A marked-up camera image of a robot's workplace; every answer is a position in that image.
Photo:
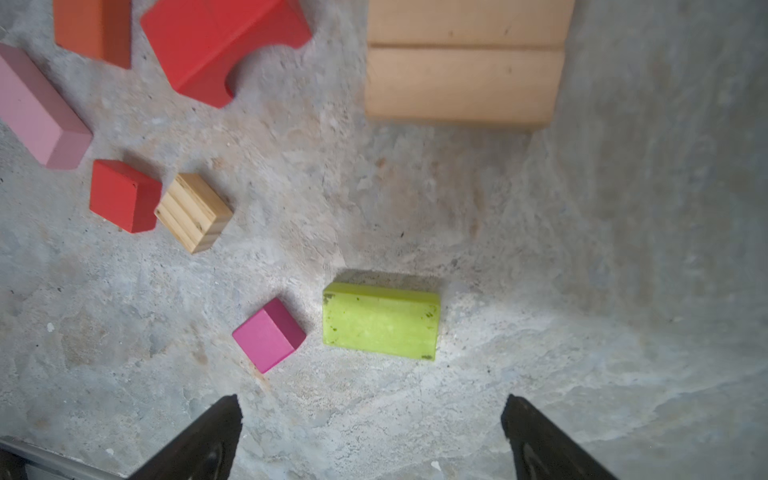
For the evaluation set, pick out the red arch block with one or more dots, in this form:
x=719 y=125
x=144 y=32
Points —
x=198 y=43

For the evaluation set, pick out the pink wood block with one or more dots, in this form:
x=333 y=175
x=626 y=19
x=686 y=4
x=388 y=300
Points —
x=38 y=115

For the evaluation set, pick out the small striped wood cube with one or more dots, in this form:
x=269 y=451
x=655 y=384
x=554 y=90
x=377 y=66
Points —
x=193 y=212

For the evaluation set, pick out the magenta cube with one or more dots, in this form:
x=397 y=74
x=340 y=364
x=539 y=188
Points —
x=269 y=336

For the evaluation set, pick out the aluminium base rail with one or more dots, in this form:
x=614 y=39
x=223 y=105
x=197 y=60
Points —
x=20 y=460

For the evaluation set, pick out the lime green block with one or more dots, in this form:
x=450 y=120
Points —
x=396 y=322

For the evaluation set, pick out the orange wood block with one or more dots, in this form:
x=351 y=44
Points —
x=96 y=29

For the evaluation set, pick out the small red cube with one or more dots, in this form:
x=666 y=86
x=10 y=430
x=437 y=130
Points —
x=124 y=196

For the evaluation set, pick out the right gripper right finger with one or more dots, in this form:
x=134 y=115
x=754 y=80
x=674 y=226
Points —
x=541 y=450

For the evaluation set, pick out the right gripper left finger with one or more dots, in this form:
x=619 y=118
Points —
x=206 y=449

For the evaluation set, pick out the natural wood plank block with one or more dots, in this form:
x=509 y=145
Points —
x=505 y=24

